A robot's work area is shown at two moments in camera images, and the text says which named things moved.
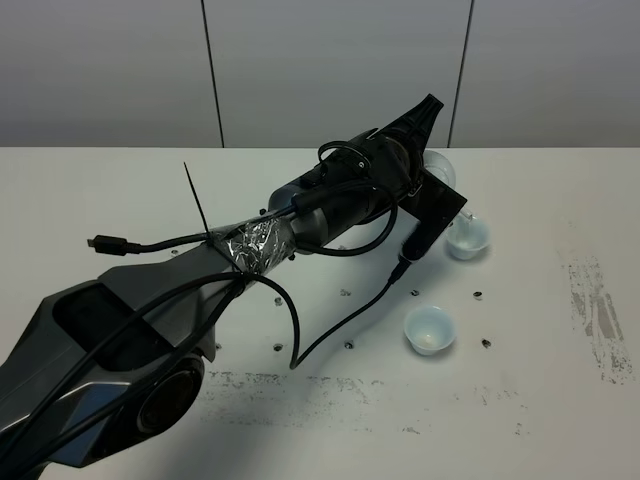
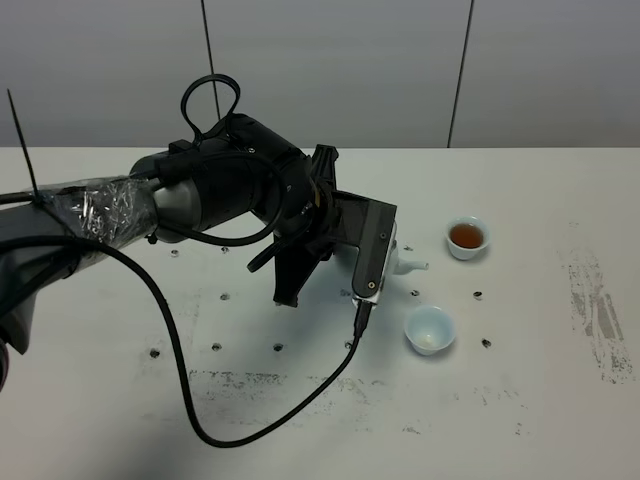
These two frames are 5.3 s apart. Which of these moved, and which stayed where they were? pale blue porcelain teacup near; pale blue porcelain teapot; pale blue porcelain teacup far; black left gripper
Moved: black left gripper; pale blue porcelain teapot
Stayed: pale blue porcelain teacup near; pale blue porcelain teacup far
